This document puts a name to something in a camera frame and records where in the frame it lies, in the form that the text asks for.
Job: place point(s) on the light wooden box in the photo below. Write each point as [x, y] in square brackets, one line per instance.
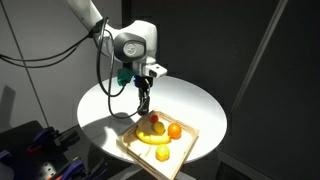
[183, 151]

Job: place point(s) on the small red round fruit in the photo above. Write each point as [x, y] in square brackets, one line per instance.
[154, 118]

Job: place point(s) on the grey metal pole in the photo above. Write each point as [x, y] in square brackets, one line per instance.
[263, 43]

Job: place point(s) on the yellow lemon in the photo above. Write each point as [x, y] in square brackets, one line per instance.
[162, 152]

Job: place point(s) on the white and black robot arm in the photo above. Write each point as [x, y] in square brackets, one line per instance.
[133, 46]

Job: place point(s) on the orange fruit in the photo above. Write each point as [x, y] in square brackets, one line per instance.
[174, 130]

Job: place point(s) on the yellow banana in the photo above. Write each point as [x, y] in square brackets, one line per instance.
[150, 139]

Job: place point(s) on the purple clamp with orange trigger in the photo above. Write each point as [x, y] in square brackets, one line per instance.
[75, 166]
[45, 135]

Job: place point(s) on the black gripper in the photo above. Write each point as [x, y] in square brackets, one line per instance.
[143, 82]

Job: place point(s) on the small yellowish green fruit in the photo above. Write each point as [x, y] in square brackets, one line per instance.
[159, 127]

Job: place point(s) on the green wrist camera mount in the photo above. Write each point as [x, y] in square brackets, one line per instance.
[124, 78]

